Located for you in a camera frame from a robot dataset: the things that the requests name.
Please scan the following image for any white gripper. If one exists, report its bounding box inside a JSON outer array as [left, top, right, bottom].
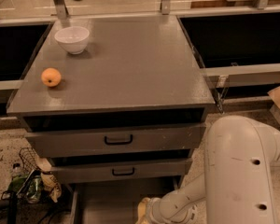
[[135, 197, 164, 224]]

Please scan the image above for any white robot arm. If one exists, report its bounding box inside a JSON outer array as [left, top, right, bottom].
[[135, 116, 280, 224]]

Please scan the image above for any grey open bottom drawer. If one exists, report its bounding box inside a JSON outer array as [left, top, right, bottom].
[[70, 176, 180, 224]]

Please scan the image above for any grey middle drawer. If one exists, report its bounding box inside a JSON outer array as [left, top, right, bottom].
[[51, 158, 192, 184]]

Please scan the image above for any grey top drawer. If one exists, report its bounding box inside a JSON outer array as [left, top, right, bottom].
[[26, 124, 206, 158]]

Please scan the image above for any grey drawer cabinet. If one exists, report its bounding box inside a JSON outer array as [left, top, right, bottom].
[[6, 14, 216, 224]]

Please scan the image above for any cream printed bag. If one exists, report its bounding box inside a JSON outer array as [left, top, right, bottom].
[[35, 156, 62, 203]]

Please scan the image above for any green snack bag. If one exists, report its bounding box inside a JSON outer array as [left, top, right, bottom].
[[7, 175, 42, 204]]

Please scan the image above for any clear plastic bottle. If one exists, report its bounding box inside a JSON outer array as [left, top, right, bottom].
[[11, 163, 23, 178]]

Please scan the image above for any orange fruit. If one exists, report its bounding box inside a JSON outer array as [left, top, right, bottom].
[[41, 68, 62, 88]]

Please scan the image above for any white ceramic bowl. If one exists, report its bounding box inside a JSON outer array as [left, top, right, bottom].
[[54, 26, 90, 54]]

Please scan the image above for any black wire basket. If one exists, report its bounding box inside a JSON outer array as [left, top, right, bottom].
[[19, 147, 39, 173]]

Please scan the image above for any grey metal post left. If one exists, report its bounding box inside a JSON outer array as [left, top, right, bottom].
[[53, 0, 68, 20]]

